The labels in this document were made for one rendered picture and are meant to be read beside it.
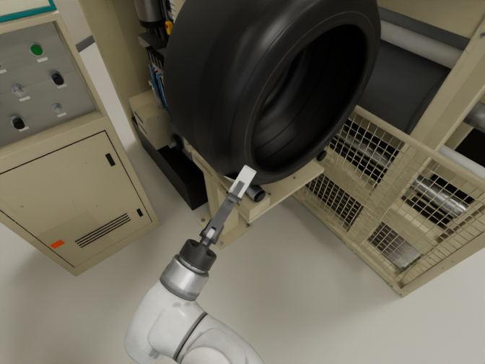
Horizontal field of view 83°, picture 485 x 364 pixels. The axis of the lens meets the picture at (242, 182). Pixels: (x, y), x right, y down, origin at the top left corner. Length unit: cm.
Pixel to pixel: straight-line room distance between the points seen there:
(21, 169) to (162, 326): 89
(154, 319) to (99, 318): 120
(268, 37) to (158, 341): 58
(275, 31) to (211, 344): 55
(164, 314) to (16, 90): 86
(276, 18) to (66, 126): 94
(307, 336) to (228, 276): 52
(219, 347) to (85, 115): 101
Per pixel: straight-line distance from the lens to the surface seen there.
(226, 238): 177
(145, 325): 62
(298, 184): 101
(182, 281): 58
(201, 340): 57
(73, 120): 128
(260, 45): 53
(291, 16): 55
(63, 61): 117
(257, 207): 88
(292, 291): 168
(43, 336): 190
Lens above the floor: 159
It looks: 52 degrees down
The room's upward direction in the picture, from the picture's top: straight up
